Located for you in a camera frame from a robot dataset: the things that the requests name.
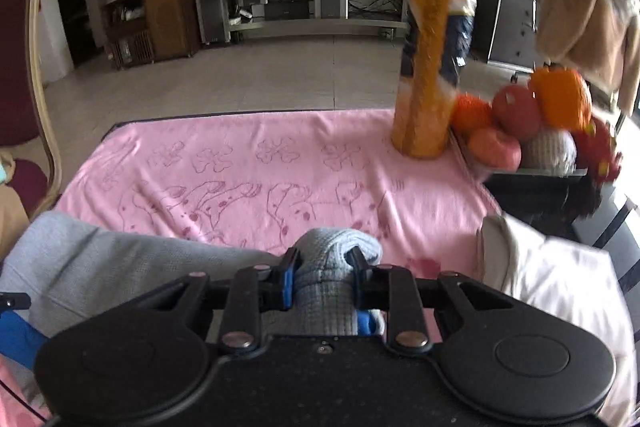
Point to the pink printed blanket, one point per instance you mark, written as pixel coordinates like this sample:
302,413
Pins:
250,167

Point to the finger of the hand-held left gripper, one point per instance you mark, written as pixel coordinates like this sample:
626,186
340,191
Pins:
15,301

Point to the fruit in white foam net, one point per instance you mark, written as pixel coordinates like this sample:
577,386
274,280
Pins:
550,152

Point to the beige garment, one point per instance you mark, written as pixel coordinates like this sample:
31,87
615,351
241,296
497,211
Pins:
12,222

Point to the black fruit tray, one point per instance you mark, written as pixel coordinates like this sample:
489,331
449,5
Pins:
530,173

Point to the large orange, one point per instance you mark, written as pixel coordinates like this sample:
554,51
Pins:
562,99

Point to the grey knit sweater blue hem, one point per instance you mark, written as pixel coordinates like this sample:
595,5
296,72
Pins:
100,257

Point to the red dragon fruit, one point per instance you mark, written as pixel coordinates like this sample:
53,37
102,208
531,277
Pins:
597,152

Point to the orange juice bottle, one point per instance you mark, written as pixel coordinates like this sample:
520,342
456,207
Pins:
425,57

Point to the black box cabinet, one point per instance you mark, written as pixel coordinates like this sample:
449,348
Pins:
510,32

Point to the silver box speaker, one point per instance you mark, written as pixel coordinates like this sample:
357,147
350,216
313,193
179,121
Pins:
331,4

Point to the maroon banquet chair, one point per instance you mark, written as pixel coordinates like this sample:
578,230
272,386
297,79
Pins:
17,57

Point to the small orange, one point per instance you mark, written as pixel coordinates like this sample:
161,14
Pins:
472,114

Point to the brown wooden cabinet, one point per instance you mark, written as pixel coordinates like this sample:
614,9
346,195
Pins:
170,17

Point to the white cloth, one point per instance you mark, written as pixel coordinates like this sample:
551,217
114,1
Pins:
550,277

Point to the metal television stand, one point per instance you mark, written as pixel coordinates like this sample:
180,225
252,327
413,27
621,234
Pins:
320,24

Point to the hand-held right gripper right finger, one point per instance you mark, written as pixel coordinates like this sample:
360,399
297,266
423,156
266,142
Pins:
356,281

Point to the red apple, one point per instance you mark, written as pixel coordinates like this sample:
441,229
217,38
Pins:
517,112
495,149

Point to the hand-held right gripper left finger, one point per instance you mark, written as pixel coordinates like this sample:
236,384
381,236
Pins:
287,281

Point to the black media box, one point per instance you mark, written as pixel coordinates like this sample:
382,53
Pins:
285,11

